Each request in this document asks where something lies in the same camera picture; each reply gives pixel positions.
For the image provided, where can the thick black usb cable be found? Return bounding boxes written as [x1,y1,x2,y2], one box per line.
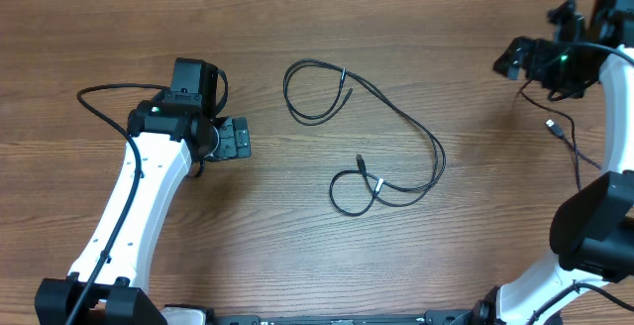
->
[517,79,603,192]

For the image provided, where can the thin black cable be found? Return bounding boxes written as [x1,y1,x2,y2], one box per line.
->
[282,57,447,195]
[328,154,447,218]

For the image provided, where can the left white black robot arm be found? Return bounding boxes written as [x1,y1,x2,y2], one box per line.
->
[35,57,252,324]

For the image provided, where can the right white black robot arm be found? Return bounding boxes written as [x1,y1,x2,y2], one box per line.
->
[456,0,633,324]

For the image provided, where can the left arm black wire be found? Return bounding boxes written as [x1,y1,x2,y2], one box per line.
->
[63,82,169,325]

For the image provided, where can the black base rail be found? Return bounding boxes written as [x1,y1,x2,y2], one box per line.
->
[162,292,496,325]

